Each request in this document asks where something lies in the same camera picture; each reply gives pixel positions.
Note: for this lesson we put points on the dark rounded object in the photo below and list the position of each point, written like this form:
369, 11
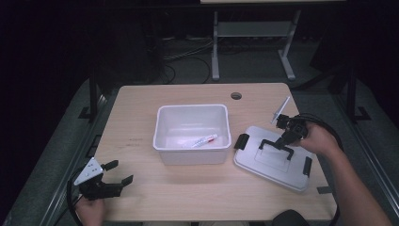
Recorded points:
290, 219

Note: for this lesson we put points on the aluminium floor rail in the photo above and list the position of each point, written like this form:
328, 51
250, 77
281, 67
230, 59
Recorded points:
373, 157
72, 163

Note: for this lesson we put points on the black table bracket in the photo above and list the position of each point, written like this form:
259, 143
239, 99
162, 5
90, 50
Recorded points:
94, 146

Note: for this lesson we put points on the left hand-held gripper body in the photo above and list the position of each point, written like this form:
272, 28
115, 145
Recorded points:
91, 172

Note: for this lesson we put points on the white and red tube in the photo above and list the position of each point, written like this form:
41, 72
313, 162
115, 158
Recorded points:
204, 141

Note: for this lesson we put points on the person's left hand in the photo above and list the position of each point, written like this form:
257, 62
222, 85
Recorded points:
90, 212

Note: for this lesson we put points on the grey metal stand frame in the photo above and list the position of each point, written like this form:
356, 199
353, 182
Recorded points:
252, 29

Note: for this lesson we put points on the person's right hand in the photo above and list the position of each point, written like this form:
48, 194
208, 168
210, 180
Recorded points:
318, 138

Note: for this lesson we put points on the black metal post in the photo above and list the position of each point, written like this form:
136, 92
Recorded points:
93, 94
352, 94

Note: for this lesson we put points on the dark tape strip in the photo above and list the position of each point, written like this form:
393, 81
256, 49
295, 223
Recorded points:
324, 190

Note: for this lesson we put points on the white plastic storage box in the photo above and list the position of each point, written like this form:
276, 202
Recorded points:
191, 125

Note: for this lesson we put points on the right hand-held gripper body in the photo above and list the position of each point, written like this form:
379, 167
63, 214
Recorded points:
293, 128

